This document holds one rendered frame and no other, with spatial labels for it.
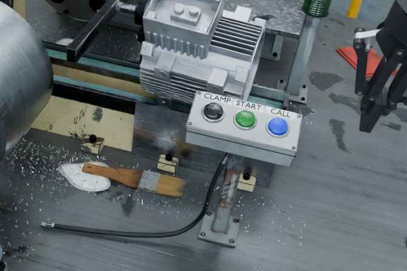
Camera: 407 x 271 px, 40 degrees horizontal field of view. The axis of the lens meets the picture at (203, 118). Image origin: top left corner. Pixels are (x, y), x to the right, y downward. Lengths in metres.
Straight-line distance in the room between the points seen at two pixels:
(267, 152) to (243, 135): 0.05
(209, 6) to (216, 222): 0.39
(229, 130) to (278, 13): 0.77
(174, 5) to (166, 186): 0.34
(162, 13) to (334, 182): 0.50
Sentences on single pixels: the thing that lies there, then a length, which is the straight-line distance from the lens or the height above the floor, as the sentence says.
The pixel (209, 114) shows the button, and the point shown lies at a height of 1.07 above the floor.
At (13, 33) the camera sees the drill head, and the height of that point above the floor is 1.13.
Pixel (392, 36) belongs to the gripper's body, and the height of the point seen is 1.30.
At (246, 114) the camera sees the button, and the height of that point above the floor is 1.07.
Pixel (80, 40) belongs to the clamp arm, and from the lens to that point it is 1.07.
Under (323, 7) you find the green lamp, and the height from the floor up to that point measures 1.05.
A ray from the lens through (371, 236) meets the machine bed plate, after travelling 1.13.
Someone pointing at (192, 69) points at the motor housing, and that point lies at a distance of 1.02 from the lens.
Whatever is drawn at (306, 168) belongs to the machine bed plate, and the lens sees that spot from 1.22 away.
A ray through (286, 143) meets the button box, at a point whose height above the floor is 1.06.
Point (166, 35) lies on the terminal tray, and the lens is 1.00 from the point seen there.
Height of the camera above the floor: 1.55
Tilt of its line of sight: 36 degrees down
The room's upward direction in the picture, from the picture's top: 10 degrees clockwise
